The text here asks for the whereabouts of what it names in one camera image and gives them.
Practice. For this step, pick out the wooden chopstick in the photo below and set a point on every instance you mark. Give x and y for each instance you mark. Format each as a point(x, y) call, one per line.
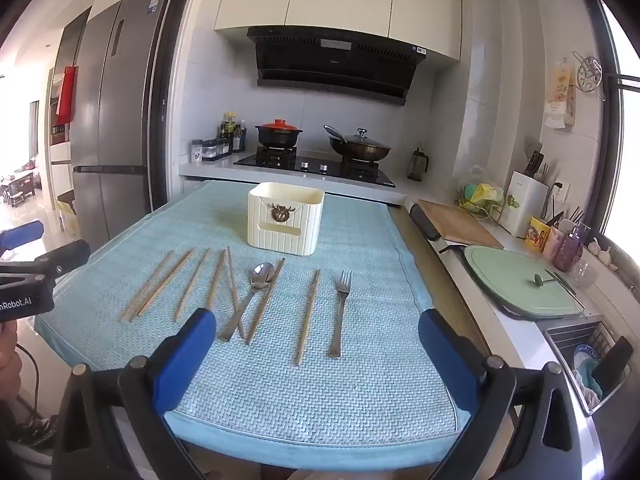
point(234, 280)
point(308, 317)
point(166, 282)
point(146, 286)
point(262, 310)
point(192, 285)

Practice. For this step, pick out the cream utensil holder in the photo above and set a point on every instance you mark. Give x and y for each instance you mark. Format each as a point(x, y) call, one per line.
point(305, 230)

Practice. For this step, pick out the green lidded electric pan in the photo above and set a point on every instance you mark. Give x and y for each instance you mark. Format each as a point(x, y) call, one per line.
point(510, 285)

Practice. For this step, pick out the grey refrigerator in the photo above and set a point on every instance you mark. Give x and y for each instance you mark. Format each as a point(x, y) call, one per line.
point(115, 135)

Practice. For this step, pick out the yellow printed cup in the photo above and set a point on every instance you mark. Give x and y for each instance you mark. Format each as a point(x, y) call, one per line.
point(537, 234)

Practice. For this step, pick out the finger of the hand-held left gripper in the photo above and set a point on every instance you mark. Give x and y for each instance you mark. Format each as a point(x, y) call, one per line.
point(21, 236)
point(65, 260)

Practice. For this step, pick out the printed hanging bag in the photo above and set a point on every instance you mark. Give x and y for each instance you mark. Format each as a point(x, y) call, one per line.
point(561, 95)

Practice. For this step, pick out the purple cup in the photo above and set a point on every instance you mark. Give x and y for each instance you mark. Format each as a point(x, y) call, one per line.
point(570, 252)

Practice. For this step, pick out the white wall outlet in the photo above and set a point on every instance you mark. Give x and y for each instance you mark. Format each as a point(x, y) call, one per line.
point(560, 191)

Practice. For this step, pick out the black gas stove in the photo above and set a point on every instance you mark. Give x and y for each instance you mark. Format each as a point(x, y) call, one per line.
point(310, 165)

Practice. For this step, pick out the clear glass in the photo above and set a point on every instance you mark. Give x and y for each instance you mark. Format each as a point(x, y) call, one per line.
point(582, 275)

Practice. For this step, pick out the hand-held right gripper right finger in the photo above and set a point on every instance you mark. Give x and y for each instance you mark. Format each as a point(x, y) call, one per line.
point(445, 360)

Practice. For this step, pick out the small dark sauce bottle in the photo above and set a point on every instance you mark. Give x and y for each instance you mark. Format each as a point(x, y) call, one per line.
point(241, 136)

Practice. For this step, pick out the metal spoon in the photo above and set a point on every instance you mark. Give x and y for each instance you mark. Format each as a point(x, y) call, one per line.
point(261, 276)

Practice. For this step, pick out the white upper cabinets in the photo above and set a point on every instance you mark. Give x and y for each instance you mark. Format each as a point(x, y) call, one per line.
point(340, 0)

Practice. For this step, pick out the steel sink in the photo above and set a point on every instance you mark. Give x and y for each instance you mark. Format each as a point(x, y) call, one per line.
point(570, 335)

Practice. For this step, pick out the black range hood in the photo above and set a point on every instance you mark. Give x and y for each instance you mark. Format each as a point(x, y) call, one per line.
point(330, 67)

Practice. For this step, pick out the metal ladle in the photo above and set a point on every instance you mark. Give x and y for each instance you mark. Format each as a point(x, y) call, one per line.
point(334, 133)

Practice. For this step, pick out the red hanging decoration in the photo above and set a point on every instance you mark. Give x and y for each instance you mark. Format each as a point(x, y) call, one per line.
point(67, 95)

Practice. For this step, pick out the white knife block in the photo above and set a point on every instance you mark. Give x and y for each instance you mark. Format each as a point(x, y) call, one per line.
point(522, 205)

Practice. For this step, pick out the metal fork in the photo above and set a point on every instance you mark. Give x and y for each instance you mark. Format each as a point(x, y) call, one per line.
point(340, 310)

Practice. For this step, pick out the garlic bulbs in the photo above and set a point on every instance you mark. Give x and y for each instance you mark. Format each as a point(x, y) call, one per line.
point(600, 252)

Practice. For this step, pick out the wooden dining furniture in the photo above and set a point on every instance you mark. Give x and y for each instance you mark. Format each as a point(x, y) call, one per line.
point(17, 185)

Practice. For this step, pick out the black pot with red lid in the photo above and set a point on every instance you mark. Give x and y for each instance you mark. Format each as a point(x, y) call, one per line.
point(277, 135)

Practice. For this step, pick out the person's left hand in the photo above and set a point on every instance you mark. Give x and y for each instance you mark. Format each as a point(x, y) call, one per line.
point(7, 360)

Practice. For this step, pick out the dark glass jug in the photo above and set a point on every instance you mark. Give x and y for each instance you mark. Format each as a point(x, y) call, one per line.
point(417, 165)

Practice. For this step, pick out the dark wok with glass lid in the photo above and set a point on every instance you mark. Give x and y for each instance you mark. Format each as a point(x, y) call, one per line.
point(360, 150)

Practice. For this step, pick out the pink cup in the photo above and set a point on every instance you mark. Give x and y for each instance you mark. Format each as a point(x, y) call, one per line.
point(552, 245)

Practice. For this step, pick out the light blue woven mat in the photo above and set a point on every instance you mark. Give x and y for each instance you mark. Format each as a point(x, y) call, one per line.
point(300, 400)

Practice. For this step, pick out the tall dark sauce bottle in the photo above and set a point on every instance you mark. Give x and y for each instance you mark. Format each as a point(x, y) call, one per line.
point(229, 130)

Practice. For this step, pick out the white label spice jar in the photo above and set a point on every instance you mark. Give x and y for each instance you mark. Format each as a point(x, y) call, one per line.
point(196, 151)

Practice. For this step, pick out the window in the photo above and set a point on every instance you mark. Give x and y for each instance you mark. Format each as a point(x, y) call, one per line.
point(625, 110)

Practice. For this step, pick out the wooden cutting board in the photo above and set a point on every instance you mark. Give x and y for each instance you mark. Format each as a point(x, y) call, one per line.
point(457, 222)

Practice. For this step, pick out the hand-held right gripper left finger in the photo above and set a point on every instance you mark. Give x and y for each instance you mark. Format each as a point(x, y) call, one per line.
point(185, 360)

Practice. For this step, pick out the plastic bag with produce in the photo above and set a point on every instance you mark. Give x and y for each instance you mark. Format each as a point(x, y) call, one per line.
point(480, 192)

